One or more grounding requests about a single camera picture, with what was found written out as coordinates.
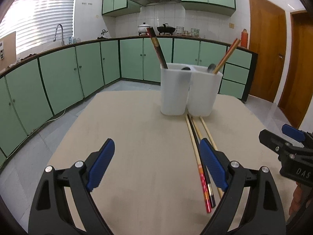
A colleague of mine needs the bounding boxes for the chrome kitchen faucet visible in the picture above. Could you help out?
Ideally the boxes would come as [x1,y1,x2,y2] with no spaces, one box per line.
[52,23,65,46]

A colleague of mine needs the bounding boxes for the metal spoon in holder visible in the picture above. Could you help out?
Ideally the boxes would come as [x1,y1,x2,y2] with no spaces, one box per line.
[207,63,216,73]

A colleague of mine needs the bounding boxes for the white window blinds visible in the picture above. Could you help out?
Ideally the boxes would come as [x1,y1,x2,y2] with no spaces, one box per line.
[1,0,75,54]

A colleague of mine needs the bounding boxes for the bamboo chopstick red patterned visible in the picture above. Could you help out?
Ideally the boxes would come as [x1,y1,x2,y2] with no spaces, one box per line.
[185,115,212,213]

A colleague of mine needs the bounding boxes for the orange thermos bottle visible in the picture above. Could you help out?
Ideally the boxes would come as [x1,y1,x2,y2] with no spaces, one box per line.
[240,29,248,48]

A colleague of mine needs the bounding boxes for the brown cardboard board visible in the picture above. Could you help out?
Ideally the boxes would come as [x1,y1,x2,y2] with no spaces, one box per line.
[0,31,16,72]

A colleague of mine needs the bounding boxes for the person's right hand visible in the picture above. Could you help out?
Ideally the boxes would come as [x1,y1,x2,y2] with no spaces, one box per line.
[289,182,311,216]

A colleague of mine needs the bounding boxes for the patterned ceramic jar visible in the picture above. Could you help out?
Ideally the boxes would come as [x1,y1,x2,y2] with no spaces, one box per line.
[191,28,200,38]

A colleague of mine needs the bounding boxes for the small kettle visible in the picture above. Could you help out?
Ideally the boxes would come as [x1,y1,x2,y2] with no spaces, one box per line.
[97,29,108,39]

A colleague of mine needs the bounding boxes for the bamboo chopstick red band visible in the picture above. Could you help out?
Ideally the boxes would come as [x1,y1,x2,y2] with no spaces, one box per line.
[214,39,241,75]

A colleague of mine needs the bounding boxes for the white utensil holder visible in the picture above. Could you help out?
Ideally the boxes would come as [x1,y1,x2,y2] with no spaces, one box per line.
[187,65,223,117]
[161,63,192,116]

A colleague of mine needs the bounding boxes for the brown wooden door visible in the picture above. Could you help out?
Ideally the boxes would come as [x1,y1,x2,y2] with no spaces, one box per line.
[249,0,287,102]
[279,11,312,128]

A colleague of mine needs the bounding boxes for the black wok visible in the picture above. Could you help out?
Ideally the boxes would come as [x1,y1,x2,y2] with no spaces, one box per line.
[157,23,176,35]

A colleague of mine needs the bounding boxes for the bamboo chopstick orange red end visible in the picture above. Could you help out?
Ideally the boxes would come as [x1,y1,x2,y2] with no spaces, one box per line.
[200,116,218,151]

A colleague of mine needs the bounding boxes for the white cooking pot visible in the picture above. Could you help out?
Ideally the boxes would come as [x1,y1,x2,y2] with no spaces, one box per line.
[137,22,151,36]

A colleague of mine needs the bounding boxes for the green lower kitchen cabinets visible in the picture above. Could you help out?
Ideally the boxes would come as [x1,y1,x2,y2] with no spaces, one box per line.
[1,36,258,165]

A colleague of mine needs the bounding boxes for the white left utensil holder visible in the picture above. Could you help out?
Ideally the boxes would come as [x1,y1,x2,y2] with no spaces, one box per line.
[161,63,192,116]

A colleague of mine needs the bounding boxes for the white right utensil holder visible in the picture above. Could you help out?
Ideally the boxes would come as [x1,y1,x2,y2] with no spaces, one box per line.
[187,65,223,117]

